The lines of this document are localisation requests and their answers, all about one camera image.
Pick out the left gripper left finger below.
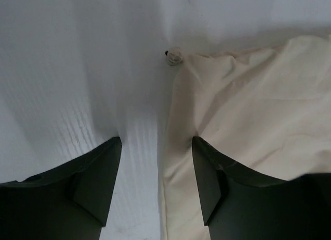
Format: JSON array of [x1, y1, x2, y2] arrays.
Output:
[[1, 137, 122, 239]]

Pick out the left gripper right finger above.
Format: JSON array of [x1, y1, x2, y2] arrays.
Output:
[[192, 137, 330, 239]]

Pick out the beige trousers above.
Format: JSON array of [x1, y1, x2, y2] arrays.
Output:
[[160, 36, 330, 239]]

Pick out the trouser drawstring toggle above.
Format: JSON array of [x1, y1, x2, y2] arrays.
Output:
[[165, 46, 184, 67]]

